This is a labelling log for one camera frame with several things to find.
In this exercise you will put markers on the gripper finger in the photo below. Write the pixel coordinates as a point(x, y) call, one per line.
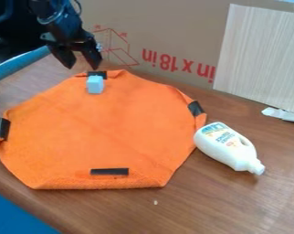
point(65, 56)
point(92, 56)

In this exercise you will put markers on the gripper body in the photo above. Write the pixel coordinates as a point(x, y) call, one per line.
point(67, 30)

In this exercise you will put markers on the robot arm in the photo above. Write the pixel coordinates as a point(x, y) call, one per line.
point(52, 9)

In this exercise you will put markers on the blue cube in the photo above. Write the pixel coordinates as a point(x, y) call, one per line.
point(95, 84)

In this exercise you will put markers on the orange cloth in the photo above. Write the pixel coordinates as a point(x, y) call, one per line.
point(96, 131)

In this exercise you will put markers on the cardboard box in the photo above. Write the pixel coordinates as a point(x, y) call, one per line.
point(157, 33)

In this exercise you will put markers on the white bottle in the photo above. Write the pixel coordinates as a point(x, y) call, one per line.
point(226, 146)

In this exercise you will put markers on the wooden board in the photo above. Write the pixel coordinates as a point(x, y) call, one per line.
point(261, 55)

